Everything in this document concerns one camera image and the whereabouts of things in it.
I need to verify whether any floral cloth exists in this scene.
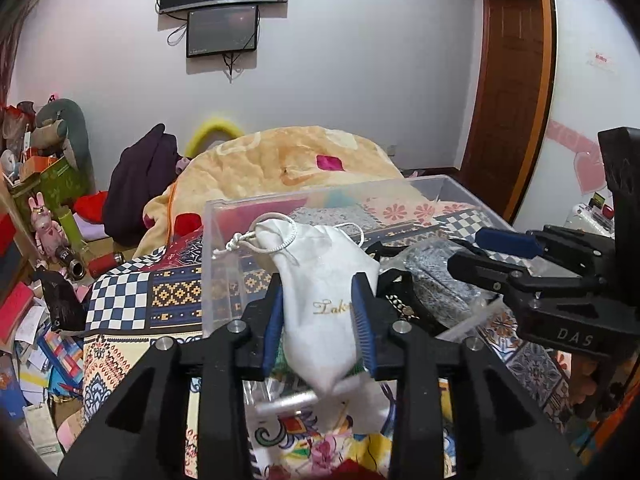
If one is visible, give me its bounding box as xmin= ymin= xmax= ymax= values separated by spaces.
xmin=184 ymin=380 xmax=456 ymax=480

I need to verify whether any white drawstring pouch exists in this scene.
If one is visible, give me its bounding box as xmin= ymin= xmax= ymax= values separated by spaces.
xmin=212 ymin=212 xmax=396 ymax=397

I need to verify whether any orange fleece blanket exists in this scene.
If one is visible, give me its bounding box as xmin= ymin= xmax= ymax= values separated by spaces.
xmin=134 ymin=125 xmax=406 ymax=258

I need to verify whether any silver tube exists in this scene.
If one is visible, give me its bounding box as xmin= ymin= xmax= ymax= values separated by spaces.
xmin=254 ymin=390 xmax=321 ymax=417

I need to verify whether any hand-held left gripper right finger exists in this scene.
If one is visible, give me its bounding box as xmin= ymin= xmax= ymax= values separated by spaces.
xmin=350 ymin=272 xmax=583 ymax=480

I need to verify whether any red bottle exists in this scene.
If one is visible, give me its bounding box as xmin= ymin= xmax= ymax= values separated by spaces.
xmin=88 ymin=252 xmax=126 ymax=279

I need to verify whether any clear plastic storage box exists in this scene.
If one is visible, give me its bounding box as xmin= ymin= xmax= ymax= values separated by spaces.
xmin=201 ymin=174 xmax=519 ymax=413

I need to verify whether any black bag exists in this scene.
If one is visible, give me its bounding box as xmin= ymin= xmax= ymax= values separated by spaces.
xmin=37 ymin=269 xmax=88 ymax=333

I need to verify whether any pile of papers and books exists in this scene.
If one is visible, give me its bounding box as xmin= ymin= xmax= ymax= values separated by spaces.
xmin=0 ymin=280 xmax=93 ymax=471

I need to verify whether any pink rabbit figure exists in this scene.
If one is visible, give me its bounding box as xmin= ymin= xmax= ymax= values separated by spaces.
xmin=27 ymin=194 xmax=68 ymax=268

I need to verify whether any black studded strap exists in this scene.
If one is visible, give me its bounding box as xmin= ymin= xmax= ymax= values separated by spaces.
xmin=365 ymin=242 xmax=426 ymax=323

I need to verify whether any brown wooden door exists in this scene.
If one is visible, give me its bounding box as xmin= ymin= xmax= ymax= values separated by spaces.
xmin=457 ymin=0 xmax=557 ymax=223

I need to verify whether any red cloth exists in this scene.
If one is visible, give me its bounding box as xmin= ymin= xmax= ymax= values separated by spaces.
xmin=72 ymin=191 xmax=110 ymax=225

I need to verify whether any small black wall screen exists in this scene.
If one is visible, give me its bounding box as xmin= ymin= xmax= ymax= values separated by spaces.
xmin=186 ymin=5 xmax=261 ymax=59

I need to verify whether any black metal lens tube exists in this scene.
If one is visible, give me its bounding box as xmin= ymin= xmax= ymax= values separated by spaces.
xmin=54 ymin=245 xmax=91 ymax=281

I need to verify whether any yellow fuzzy ring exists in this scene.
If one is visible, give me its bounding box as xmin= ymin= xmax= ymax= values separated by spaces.
xmin=184 ymin=114 xmax=246 ymax=157

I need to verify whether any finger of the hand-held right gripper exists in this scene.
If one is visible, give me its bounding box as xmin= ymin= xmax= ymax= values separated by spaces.
xmin=446 ymin=249 xmax=541 ymax=307
xmin=474 ymin=224 xmax=603 ymax=281

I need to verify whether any person's right hand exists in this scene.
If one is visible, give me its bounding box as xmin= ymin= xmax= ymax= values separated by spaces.
xmin=567 ymin=352 xmax=626 ymax=423

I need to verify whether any patchwork patterned quilt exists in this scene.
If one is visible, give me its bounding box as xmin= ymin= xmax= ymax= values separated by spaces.
xmin=80 ymin=200 xmax=586 ymax=480

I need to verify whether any green tube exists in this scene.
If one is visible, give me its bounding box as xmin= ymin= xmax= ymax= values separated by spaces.
xmin=59 ymin=205 xmax=92 ymax=257

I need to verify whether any dark purple garment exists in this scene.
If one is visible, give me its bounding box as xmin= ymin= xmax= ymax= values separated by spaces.
xmin=102 ymin=123 xmax=181 ymax=247

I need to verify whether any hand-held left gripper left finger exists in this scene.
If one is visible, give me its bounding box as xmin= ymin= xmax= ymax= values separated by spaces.
xmin=57 ymin=272 xmax=286 ymax=480

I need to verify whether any clear bag with grey contents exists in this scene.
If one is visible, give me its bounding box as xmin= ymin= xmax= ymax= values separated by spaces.
xmin=400 ymin=240 xmax=488 ymax=333

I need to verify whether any green cardboard box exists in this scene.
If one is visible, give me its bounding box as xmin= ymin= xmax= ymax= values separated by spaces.
xmin=12 ymin=156 xmax=91 ymax=231

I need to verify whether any green plush toy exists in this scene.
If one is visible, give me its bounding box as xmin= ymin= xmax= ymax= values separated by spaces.
xmin=31 ymin=98 xmax=93 ymax=196

